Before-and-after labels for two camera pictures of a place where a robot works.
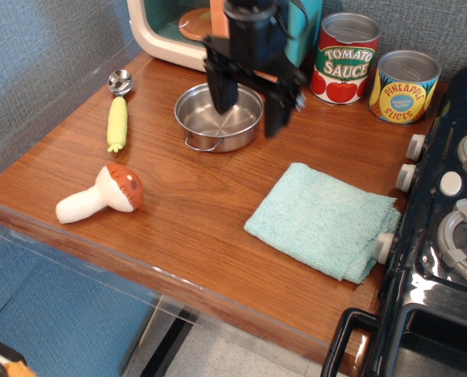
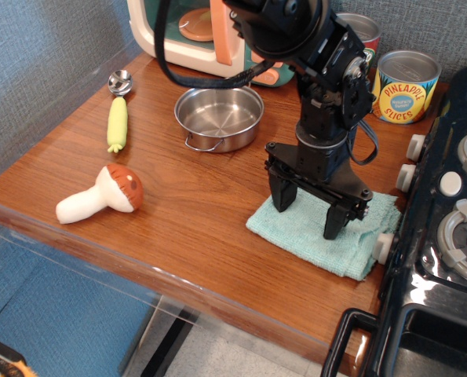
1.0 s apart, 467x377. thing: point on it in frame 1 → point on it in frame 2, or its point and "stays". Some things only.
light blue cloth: [333, 225] stays
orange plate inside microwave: [196, 23] stays
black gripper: [259, 32] → [325, 173]
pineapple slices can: [404, 86] stays
